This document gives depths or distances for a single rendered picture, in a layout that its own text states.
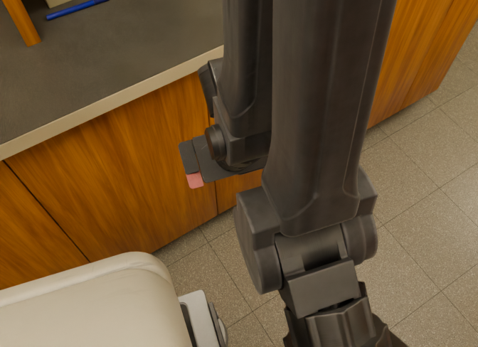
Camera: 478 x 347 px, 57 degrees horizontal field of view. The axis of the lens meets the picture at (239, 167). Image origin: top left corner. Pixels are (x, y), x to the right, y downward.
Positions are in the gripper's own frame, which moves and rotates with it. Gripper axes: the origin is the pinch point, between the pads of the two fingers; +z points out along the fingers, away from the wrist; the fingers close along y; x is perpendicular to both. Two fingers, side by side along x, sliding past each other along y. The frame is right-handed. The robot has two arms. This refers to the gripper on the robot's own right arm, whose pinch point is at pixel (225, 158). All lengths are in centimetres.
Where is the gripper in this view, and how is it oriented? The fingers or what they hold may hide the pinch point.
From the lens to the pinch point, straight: 70.5
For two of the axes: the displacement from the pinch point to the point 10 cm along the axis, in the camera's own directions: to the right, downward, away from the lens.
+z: -1.4, 1.0, 9.9
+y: -9.5, 2.7, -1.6
